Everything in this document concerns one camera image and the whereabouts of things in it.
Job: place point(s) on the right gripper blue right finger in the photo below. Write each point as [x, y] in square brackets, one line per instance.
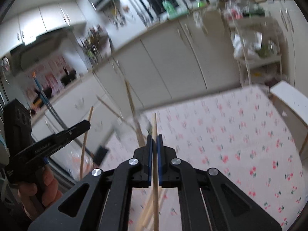
[160, 153]

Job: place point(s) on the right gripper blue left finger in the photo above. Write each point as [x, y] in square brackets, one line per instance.
[148, 169]

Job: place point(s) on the clear glass jar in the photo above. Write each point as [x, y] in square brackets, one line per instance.
[123, 140]

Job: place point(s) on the white kitchen base cabinets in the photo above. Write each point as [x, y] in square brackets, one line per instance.
[178, 60]

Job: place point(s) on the person's left hand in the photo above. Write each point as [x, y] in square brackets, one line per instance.
[36, 199]

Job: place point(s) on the plastic bag with food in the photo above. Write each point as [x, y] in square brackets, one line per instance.
[73, 162]

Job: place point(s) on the dark blue box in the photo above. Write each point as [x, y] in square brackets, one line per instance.
[100, 155]

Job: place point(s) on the cherry pattern tablecloth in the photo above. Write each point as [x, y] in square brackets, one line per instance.
[241, 133]

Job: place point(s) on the dish utensil rack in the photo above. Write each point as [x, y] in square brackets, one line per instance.
[97, 44]

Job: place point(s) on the grey range hood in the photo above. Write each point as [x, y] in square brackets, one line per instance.
[26, 55]

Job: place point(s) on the white upper cabinets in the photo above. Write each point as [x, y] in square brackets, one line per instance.
[27, 26]

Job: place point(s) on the white wooden stool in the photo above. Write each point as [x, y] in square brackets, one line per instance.
[292, 98]

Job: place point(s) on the white rolling storage cart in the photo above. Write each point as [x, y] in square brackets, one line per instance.
[256, 47]

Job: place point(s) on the blue mop handle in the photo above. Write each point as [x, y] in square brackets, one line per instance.
[47, 103]

